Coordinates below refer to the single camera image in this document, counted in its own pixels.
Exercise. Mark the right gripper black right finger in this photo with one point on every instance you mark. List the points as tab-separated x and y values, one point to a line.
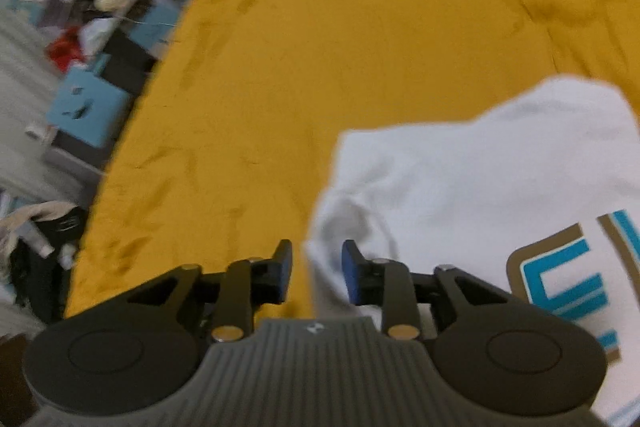
386	284

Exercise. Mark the red bag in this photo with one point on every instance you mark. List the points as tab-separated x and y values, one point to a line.
65	50

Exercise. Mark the desk with blue drawers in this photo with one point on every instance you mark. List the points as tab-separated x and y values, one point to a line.
123	50

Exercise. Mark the pile of dark clothes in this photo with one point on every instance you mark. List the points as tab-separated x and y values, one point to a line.
39	245

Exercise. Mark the blue smiley chair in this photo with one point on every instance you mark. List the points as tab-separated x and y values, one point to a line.
87	107

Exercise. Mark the mustard yellow quilt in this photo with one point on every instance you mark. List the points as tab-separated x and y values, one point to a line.
231	142

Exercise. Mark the beige round ball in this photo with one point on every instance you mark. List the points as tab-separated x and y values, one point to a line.
109	6

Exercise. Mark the white Nevada sweatshirt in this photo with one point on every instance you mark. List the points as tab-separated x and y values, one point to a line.
539	197

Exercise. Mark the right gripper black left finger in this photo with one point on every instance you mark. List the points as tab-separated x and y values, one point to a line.
246	286

